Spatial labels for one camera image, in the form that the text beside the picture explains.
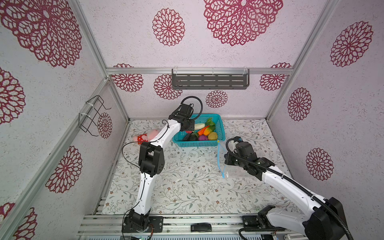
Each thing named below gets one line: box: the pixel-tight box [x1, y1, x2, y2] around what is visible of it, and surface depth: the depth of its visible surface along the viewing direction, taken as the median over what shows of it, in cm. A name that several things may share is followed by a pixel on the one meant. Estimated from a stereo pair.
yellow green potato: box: [207, 131, 218, 141], surface depth 107 cm
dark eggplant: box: [183, 133, 199, 141], surface depth 105 cm
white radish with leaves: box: [194, 118, 215, 130], surface depth 114 cm
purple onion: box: [198, 134, 209, 141], surface depth 105 cm
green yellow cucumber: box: [203, 125, 216, 136], surface depth 112 cm
